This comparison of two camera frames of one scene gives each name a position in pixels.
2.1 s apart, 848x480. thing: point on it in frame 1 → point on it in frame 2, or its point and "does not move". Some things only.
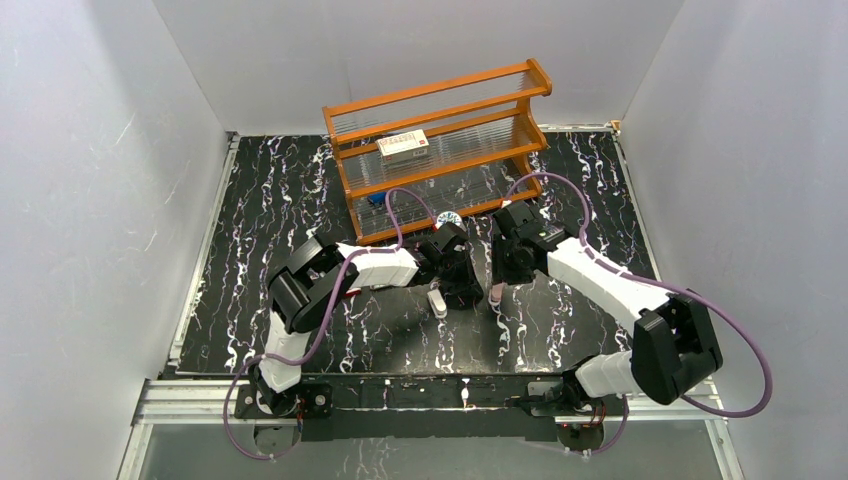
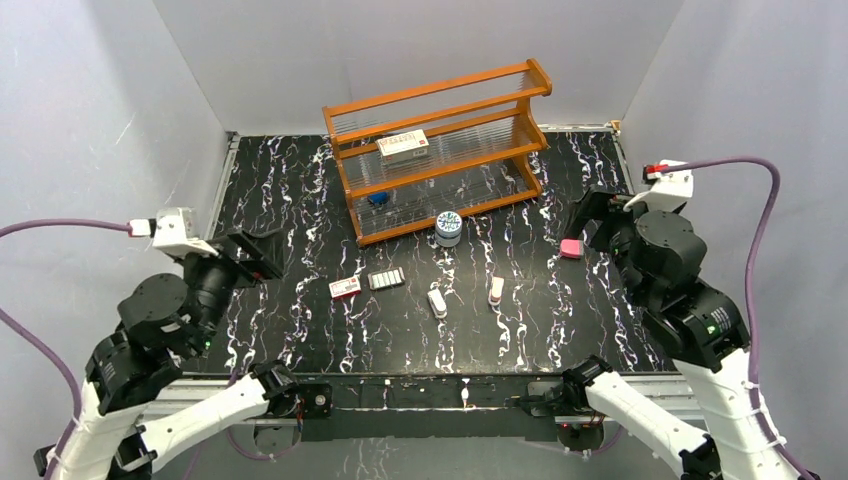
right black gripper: (498, 269) → (597, 203)
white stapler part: (438, 304) does not move
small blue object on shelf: (378, 198) does not move
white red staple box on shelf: (404, 146) does not move
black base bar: (421, 407) does not move
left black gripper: (457, 282) → (242, 258)
